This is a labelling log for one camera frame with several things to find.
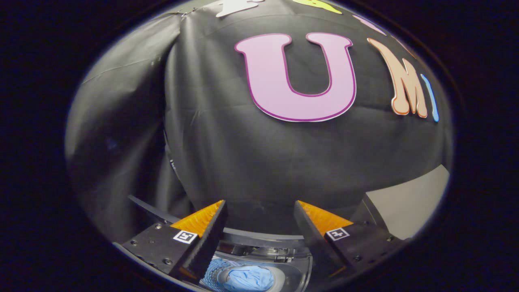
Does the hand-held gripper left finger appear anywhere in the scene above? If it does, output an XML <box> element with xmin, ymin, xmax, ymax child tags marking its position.
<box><xmin>114</xmin><ymin>200</ymin><xmax>228</xmax><ymax>284</ymax></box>

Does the grey cabinet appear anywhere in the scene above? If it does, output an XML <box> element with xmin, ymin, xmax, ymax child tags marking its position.
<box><xmin>365</xmin><ymin>164</ymin><xmax>450</xmax><ymax>240</ymax></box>

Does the black backdrop cloth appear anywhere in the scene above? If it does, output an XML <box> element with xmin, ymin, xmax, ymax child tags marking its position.
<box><xmin>65</xmin><ymin>0</ymin><xmax>455</xmax><ymax>244</ymax></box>

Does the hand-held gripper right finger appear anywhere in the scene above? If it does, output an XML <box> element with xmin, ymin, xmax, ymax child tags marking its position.
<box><xmin>294</xmin><ymin>200</ymin><xmax>406</xmax><ymax>280</ymax></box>

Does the black washing machine lid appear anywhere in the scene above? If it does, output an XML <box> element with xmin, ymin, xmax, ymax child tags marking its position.
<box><xmin>128</xmin><ymin>194</ymin><xmax>392</xmax><ymax>250</ymax></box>

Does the light blue shirt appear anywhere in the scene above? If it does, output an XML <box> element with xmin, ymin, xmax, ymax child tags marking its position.
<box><xmin>222</xmin><ymin>265</ymin><xmax>275</xmax><ymax>292</ymax></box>

